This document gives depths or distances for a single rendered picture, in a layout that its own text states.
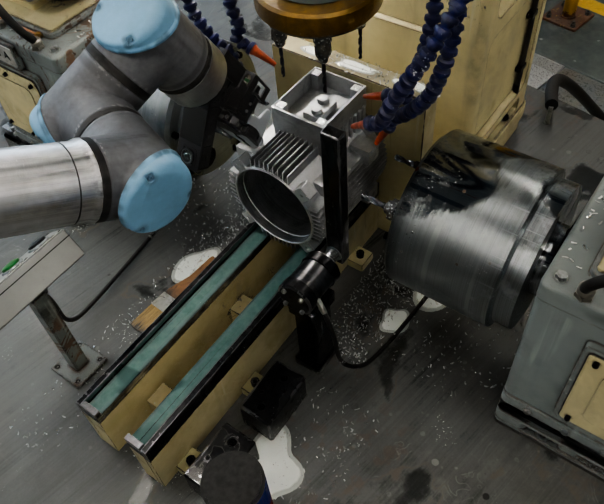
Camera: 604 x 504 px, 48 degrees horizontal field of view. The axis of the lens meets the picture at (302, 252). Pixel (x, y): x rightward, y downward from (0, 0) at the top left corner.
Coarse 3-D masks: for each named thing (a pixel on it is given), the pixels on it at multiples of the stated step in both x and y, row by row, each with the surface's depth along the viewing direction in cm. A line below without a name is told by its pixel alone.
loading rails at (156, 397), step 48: (240, 240) 119; (192, 288) 113; (240, 288) 120; (144, 336) 107; (192, 336) 113; (240, 336) 106; (288, 336) 120; (96, 384) 103; (144, 384) 107; (192, 384) 103; (240, 384) 112; (144, 432) 98; (192, 432) 105
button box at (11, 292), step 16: (48, 240) 100; (64, 240) 101; (32, 256) 98; (48, 256) 100; (64, 256) 101; (80, 256) 103; (16, 272) 97; (32, 272) 98; (48, 272) 100; (64, 272) 101; (0, 288) 96; (16, 288) 97; (32, 288) 98; (0, 304) 96; (16, 304) 97; (0, 320) 95
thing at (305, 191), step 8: (240, 160) 108; (248, 160) 108; (240, 168) 109; (304, 184) 103; (296, 192) 104; (304, 192) 103; (312, 192) 103; (304, 200) 104; (248, 216) 118; (304, 248) 114; (312, 248) 112
